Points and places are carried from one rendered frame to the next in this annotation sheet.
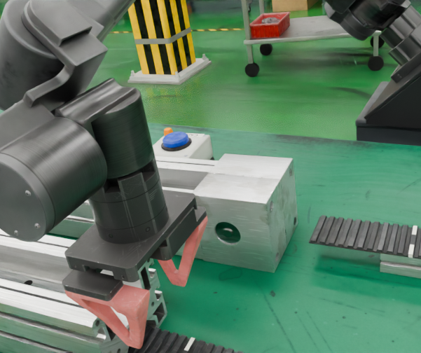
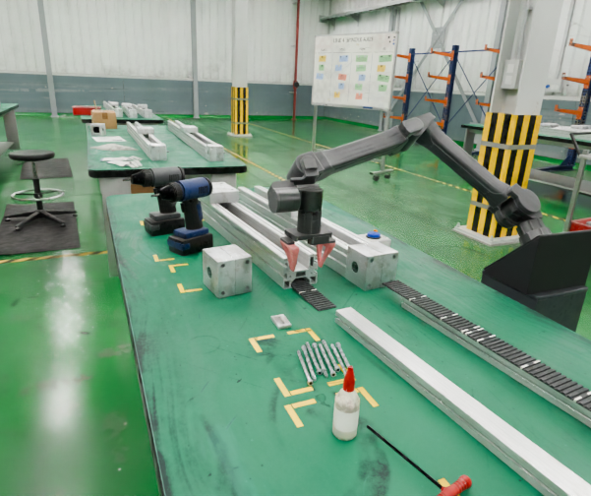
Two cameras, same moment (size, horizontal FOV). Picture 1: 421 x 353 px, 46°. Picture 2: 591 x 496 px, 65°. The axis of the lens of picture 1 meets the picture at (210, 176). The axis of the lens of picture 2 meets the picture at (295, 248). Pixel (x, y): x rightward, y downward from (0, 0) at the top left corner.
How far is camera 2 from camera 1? 0.77 m
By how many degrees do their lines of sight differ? 30
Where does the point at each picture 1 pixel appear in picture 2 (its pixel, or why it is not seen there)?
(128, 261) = (297, 235)
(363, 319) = (376, 311)
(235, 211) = (358, 257)
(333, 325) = (364, 308)
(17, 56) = (295, 168)
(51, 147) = (287, 192)
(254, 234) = (362, 270)
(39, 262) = not seen: hidden behind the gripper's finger
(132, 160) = (310, 207)
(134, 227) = (304, 228)
